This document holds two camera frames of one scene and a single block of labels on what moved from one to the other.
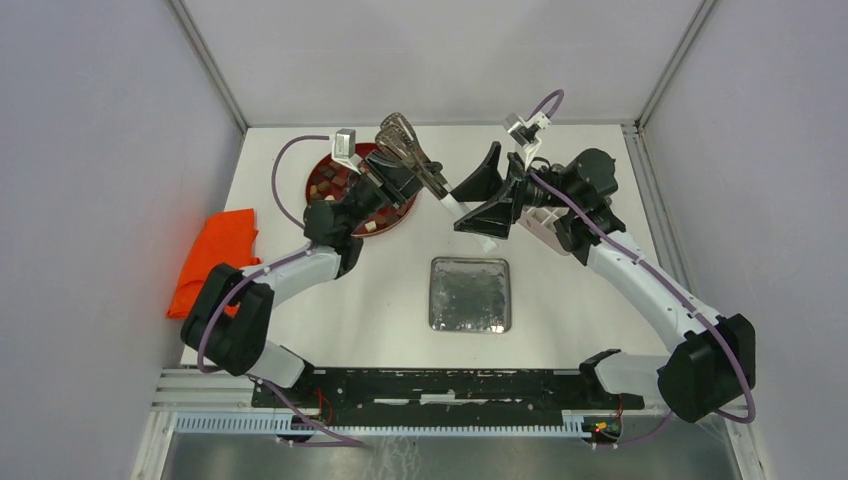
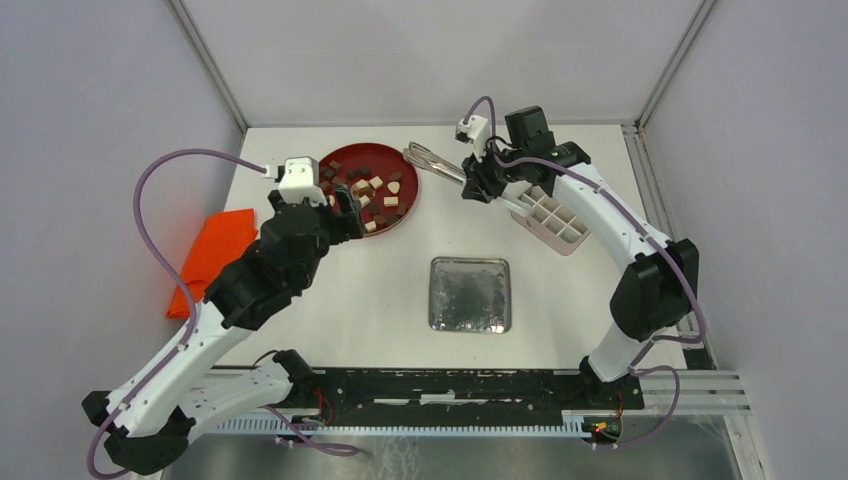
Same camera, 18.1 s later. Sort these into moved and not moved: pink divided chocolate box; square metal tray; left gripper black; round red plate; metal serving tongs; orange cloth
Moved: metal serving tongs; left gripper black
Not moved: pink divided chocolate box; square metal tray; round red plate; orange cloth
